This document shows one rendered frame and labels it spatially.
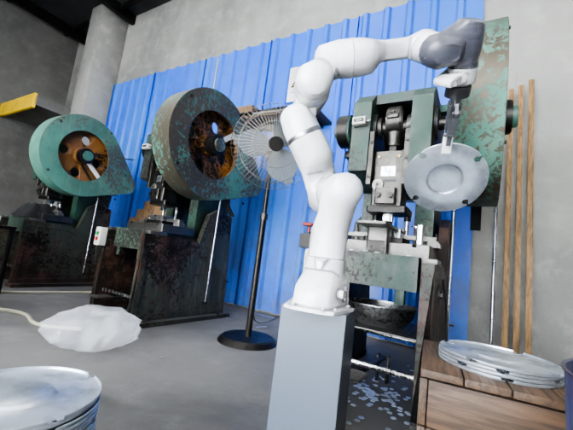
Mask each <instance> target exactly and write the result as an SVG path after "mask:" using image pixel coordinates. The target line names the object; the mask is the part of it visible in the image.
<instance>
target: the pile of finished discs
mask: <svg viewBox="0 0 573 430"><path fill-rule="evenodd" d="M438 348H439V356H440V357H441V358H442V359H443V360H445V361H446V362H448V363H451V364H453V365H454V366H456V367H459V368H461V369H464V370H467V371H470V372H472V373H474V374H477V375H482V376H485V377H488V378H491V379H495V380H498V381H504V380H502V379H505V380H509V381H508V382H509V383H512V384H516V385H520V386H530V387H536V388H546V389H556V388H561V387H563V386H564V370H563V369H562V368H561V367H560V366H558V365H557V364H555V363H552V362H549V361H547V360H545V359H542V358H539V357H535V356H532V355H530V354H527V353H524V354H517V353H516V352H513V350H511V349H507V348H504V347H500V346H492V345H488V344H484V343H478V342H473V341H466V340H449V341H447V342H445V340H442V341H440V344H439V347H438Z"/></svg>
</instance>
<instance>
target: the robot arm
mask: <svg viewBox="0 0 573 430"><path fill-rule="evenodd" d="M484 33H485V23H484V21H483V20H481V19H478V18H470V17H464V18H459V19H458V20H457V21H456V22H455V23H454V24H452V25H451V26H449V27H448V28H446V29H445V30H443V31H441V32H436V31H435V30H433V29H423V30H420V31H418V32H416V33H414V34H413V35H411V36H409V37H405V38H393V39H387V40H378V39H373V38H345V39H339V40H335V41H332V42H330V43H326V44H322V45H320V46H319V47H318V48H317V50H316V51H315V59H314V60H312V61H309V62H307V63H305V64H303V65H302V66H301V67H300V68H299V69H298V74H297V77H296V79H295V85H294V103H293V104H292V105H289V106H287V107H286V108H285V110H284V111H283V112H282V114H281V126H282V130H283V133H284V136H285V138H286V141H287V144H288V146H289V148H290V149H291V151H292V155H293V157H294V159H295V160H296V162H297V164H298V167H299V169H300V171H301V172H302V175H303V179H304V184H305V187H306V190H307V193H308V202H309V205H310V207H311V209H312V210H313V211H314V212H317V216H316V219H315V222H314V224H313V227H312V229H311V232H310V245H309V252H308V256H307V257H306V261H305V266H304V268H305V270H304V272H303V273H302V275H301V276H300V277H299V279H298V281H297V283H296V285H295V289H294V295H293V298H291V299H289V300H288V301H287V302H286V303H285V304H284V306H283V307H286V308H289V309H292V310H295V311H304V312H308V313H314V314H318V315H325V316H332V317H334V316H337V315H342V314H345V313H350V312H353V311H354V308H351V307H350V305H348V303H349V289H350V282H349V281H348V279H347V278H346V277H345V266H346V261H344V258H345V252H346V246H347V239H348V233H349V229H350V225H351V222H352V219H353V217H354V213H355V210H356V206H357V204H358V203H359V201H360V199H361V198H362V195H363V186H362V182H361V180H360V179H359V178H358V177H357V176H356V175H355V174H351V173H348V172H342V173H336V174H335V170H334V165H333V151H332V150H331V148H330V146H329V144H328V142H327V139H326V137H325V135H324V133H323V131H322V129H321V127H320V125H319V123H318V120H317V118H316V115H317V114H318V113H319V112H320V111H321V110H322V108H323V107H324V105H325V103H326V102H327V100H328V97H329V95H330V89H331V86H332V84H333V81H334V80H336V79H343V78H357V77H361V76H365V75H369V74H372V73H373V72H374V70H375V69H376V68H377V67H378V65H379V64H380V63H381V62H385V61H397V60H403V59H409V60H411V61H415V62H418V63H419V64H422V65H424V66H426V67H429V68H431V69H434V70H439V69H443V68H445V67H446V68H447V69H445V70H444V71H443V72H442V73H440V74H439V75H438V76H436V77H435V78H434V80H433V84H434V85H437V86H442V87H445V92H444V96H445V97H446V98H448V99H450V101H448V110H447V116H446V121H445V127H444V130H445V131H444V135H443V147H442V152H441V154H450V153H451V148H452V144H453V140H454V137H455V132H456V130H457V126H458V123H459V119H460V115H461V111H460V110H461V109H462V104H461V100H462V99H466V98H468V97H469V96H470V93H471V89H472V86H471V84H473V83H474V82H475V81H476V77H477V72H478V58H479V56H480V54H481V51H482V47H483V39H484ZM310 256H313V257H310ZM318 257H319V258H318ZM339 259H340V260H339Z"/></svg>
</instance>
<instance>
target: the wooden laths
mask: <svg viewBox="0 0 573 430"><path fill-rule="evenodd" d="M534 95H535V80H534V79H529V112H528V171H527V230H526V290H525V349H524V353H527V354H530V355H532V270H533V182H534ZM509 99H512V100H513V105H514V89H510V90H509ZM518 105H519V116H518V146H517V184H516V223H515V260H514V298H513V336H512V349H513V352H516V353H517V354H519V320H520V273H521V226H522V179H523V133H524V85H519V86H518ZM512 141H513V128H512V132H511V133H510V134H509V135H507V157H506V212H505V240H504V269H503V297H502V325H501V347H504V348H507V337H508V305H509V272H510V239H511V206H512ZM495 210H496V212H495V214H494V236H493V258H492V281H491V303H490V325H489V344H490V345H493V333H494V309H495V262H496V238H497V215H498V206H497V207H495Z"/></svg>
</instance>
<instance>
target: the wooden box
mask: <svg viewBox="0 0 573 430"><path fill-rule="evenodd" d="M439 344H440V343H439V342H435V341H430V340H424V343H423V349H422V358H421V368H420V389H419V402H418V415H417V427H416V430H566V426H565V400H564V386H563V387H561V388H556V389H546V388H536V387H530V386H520V385H516V384H512V383H509V382H508V381H509V380H505V379H502V380H504V381H498V380H495V379H491V378H488V377H485V376H482V375H477V374H474V373H472V372H470V371H467V370H464V369H461V368H459V367H456V366H454V365H453V364H451V363H448V362H446V361H445V360H443V359H442V358H441V357H440V356H439V348H438V347H439Z"/></svg>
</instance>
